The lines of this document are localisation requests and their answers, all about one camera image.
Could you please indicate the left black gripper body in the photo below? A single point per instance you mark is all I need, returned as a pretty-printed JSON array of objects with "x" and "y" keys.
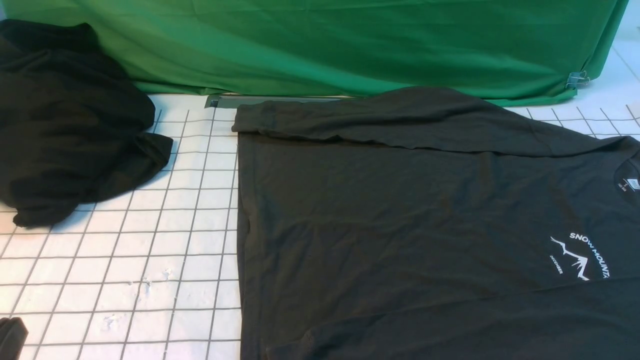
[{"x": 13, "y": 334}]

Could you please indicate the gray long-sleeved shirt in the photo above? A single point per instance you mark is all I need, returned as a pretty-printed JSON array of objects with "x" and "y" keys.
[{"x": 428, "y": 224}]

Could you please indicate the black crumpled garment pile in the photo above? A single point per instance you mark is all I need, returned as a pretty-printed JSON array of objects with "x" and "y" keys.
[{"x": 74, "y": 129}]

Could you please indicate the gray metal bar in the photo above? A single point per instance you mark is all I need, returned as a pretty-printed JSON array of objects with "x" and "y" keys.
[{"x": 233, "y": 101}]

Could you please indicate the green backdrop cloth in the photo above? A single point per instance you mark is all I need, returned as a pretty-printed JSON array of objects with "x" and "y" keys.
[{"x": 510, "y": 52}]

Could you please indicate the silver binder clip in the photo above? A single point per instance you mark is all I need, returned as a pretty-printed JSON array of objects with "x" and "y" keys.
[{"x": 577, "y": 79}]

